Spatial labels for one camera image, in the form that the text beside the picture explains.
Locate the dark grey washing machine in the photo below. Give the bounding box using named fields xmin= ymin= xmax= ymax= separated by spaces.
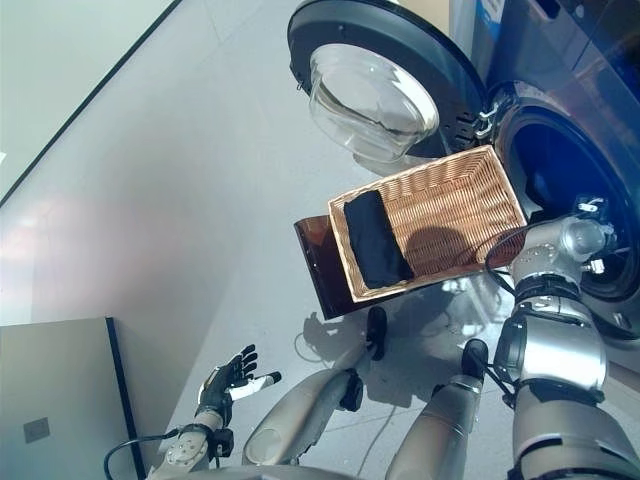
xmin=469 ymin=0 xmax=640 ymax=346

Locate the grey square socket plate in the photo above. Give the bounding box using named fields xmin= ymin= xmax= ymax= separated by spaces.
xmin=23 ymin=417 xmax=51 ymax=444

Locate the wide black garment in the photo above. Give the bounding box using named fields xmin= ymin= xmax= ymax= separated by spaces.
xmin=342 ymin=189 xmax=415 ymax=290

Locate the blue white energy label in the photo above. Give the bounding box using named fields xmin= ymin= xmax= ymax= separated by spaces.
xmin=474 ymin=0 xmax=507 ymax=37

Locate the brown glossy stool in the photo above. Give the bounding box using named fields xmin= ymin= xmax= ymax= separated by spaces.
xmin=293 ymin=213 xmax=371 ymax=321

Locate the grey cabinet with black edge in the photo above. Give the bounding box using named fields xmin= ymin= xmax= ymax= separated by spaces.
xmin=0 ymin=315 xmax=139 ymax=480

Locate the grey robot torso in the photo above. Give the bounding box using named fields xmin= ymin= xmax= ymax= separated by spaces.
xmin=144 ymin=462 xmax=401 ymax=480

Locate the right silver robot leg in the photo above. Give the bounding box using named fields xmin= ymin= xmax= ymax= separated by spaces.
xmin=384 ymin=338 xmax=489 ymax=480

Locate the wicker laundry basket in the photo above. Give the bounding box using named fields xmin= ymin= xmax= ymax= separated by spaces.
xmin=327 ymin=144 xmax=529 ymax=305

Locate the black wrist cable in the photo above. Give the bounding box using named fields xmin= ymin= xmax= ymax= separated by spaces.
xmin=103 ymin=428 xmax=179 ymax=480
xmin=483 ymin=227 xmax=531 ymax=296

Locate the round glass washing machine door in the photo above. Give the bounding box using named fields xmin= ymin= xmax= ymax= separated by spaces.
xmin=287 ymin=0 xmax=489 ymax=164

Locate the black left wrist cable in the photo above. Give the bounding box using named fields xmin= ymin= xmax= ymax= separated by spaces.
xmin=103 ymin=428 xmax=179 ymax=480

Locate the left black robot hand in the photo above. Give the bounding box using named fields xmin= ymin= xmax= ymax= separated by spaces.
xmin=194 ymin=343 xmax=283 ymax=416

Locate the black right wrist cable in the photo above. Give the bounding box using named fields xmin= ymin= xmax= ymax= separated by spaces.
xmin=483 ymin=227 xmax=531 ymax=296

